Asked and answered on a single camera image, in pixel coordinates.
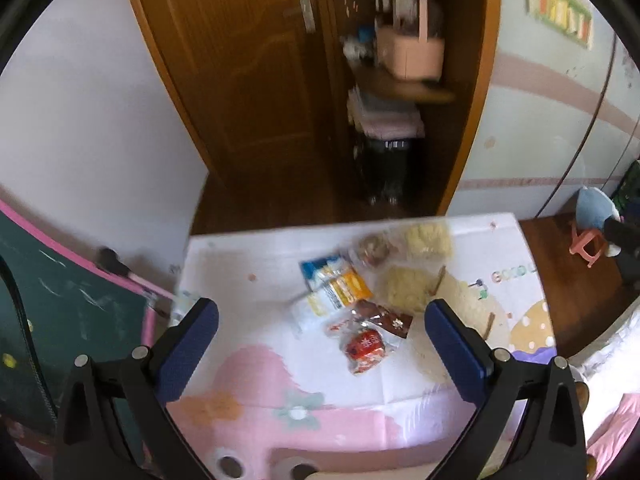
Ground wooden corner shelf unit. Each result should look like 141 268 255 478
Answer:
318 0 501 222

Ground folded towels stack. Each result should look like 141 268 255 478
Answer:
347 87 424 141

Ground nut cluster packet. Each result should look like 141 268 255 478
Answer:
356 234 397 268

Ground green chalkboard pink frame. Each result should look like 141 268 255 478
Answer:
1 204 171 438

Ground cartoon printed tablecloth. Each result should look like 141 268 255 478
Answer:
168 214 556 479

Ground red round snack packet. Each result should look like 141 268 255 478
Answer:
342 326 394 375

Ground oats protein stick packet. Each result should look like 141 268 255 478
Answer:
305 269 373 318

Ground wall calendar poster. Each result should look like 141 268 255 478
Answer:
527 0 594 50

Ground brown chocolate bar packet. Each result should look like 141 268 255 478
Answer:
352 300 413 339

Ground pastel floral wardrobe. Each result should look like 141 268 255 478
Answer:
448 0 639 220

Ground pink plastic stool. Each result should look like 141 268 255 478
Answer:
568 223 608 269

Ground yellow puff snack bag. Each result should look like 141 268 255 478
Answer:
405 221 452 258

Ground pink blanket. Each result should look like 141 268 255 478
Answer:
587 393 639 479

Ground blue white snack packet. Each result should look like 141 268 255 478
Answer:
299 254 350 292

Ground brown wooden door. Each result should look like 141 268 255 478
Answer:
130 0 337 208

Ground pink storage basket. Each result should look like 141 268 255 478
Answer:
376 0 445 81

